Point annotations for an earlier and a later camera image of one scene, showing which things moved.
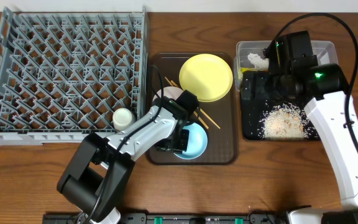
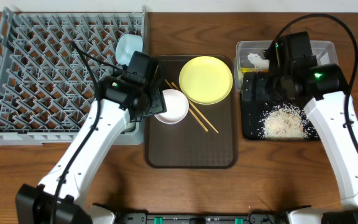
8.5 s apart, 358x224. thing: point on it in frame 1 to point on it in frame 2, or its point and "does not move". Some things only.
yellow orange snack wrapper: [243, 70] does not move
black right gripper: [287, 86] does not move
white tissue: [258, 61] does not move
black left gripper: [173, 144] to [156, 101]
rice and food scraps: [286, 121] does not move
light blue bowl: [197, 142] to [127, 44]
